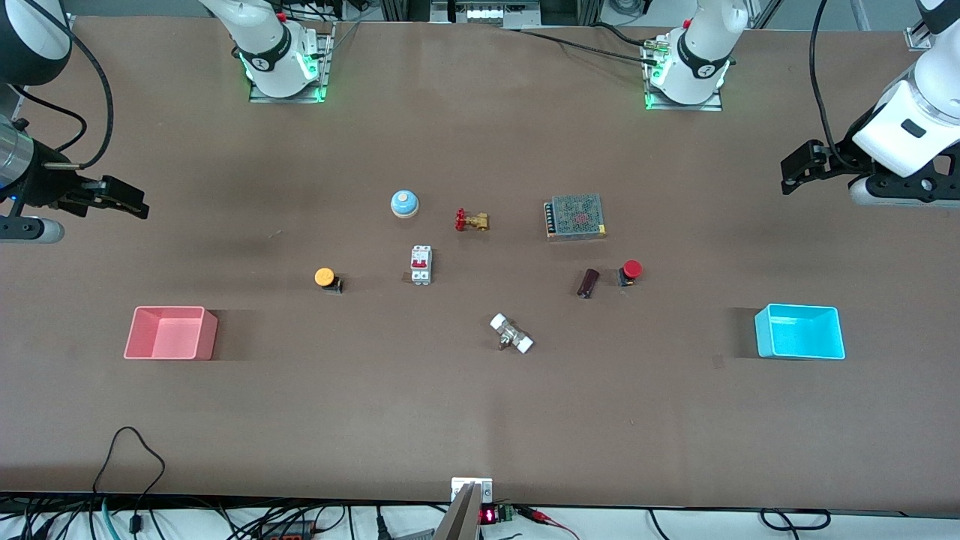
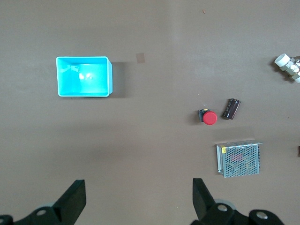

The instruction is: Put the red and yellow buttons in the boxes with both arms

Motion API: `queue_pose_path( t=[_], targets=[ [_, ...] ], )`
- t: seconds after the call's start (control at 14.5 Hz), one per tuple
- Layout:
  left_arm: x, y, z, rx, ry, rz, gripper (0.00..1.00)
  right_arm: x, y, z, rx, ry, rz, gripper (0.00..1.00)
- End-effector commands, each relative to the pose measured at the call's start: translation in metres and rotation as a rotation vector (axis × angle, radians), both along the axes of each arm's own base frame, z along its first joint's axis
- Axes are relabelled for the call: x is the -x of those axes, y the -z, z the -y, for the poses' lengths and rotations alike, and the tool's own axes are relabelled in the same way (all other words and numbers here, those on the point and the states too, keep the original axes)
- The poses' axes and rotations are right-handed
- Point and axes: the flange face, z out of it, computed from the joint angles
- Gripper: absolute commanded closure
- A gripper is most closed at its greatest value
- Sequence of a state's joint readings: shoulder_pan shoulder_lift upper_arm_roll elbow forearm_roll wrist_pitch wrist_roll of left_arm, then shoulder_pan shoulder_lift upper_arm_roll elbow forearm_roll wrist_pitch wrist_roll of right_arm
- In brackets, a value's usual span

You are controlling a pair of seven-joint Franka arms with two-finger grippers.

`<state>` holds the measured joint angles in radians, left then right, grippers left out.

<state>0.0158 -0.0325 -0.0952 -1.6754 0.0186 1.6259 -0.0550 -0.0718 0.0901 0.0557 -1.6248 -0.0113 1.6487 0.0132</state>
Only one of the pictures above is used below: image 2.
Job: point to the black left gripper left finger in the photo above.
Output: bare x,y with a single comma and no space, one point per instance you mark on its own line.
68,206

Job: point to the cyan plastic box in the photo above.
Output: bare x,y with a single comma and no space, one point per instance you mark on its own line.
83,76

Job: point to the red mushroom push button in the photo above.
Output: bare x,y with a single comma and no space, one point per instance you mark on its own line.
209,117

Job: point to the brown square tape patch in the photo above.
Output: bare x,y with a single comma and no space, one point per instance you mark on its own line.
140,58

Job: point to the dark brown cylindrical capacitor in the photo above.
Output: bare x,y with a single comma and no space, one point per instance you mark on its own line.
231,109

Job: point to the white pipe fitting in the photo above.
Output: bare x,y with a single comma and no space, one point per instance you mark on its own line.
287,66

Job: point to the metal mesh power supply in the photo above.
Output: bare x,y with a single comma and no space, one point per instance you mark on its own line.
239,159

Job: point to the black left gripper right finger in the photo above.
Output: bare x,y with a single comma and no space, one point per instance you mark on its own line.
206,211

